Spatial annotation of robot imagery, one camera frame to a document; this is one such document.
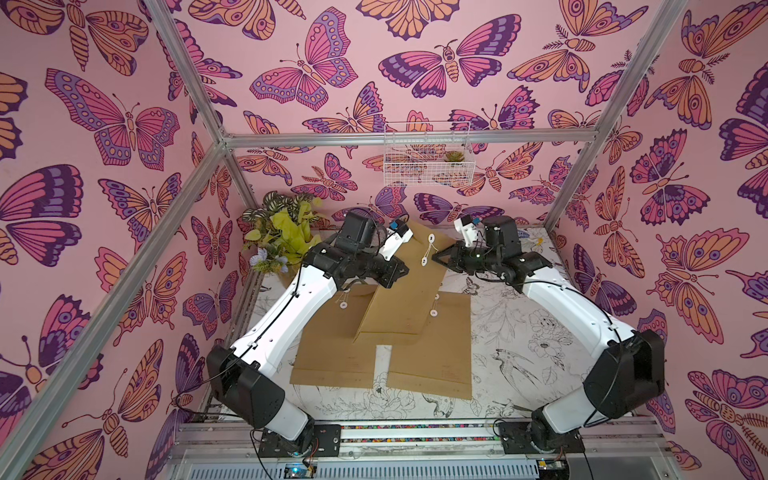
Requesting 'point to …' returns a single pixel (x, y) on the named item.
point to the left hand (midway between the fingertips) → (409, 268)
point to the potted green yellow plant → (279, 236)
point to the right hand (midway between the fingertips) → (435, 254)
